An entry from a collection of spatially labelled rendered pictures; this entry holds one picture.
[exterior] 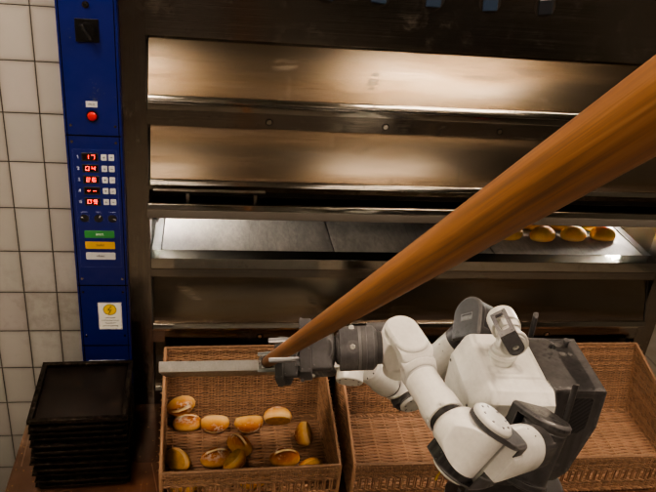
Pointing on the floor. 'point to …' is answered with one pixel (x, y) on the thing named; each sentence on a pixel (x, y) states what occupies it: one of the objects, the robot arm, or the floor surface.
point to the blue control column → (86, 61)
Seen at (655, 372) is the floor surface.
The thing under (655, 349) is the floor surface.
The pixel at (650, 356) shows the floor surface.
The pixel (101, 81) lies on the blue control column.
